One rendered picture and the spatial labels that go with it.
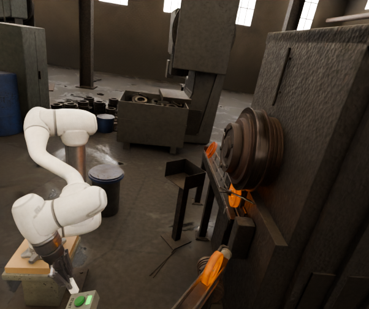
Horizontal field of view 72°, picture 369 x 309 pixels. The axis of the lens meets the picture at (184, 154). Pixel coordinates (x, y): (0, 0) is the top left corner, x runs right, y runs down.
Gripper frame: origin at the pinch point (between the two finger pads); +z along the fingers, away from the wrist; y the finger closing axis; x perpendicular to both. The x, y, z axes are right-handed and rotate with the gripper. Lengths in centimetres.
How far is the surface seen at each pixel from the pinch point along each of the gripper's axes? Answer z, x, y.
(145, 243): 72, 1, 99
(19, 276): 18, 49, 31
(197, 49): -62, -89, 318
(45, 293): 41, 47, 37
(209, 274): 15, -53, 6
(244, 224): 16, -75, 34
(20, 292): 45, 70, 45
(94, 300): 11.0, -5.1, 1.0
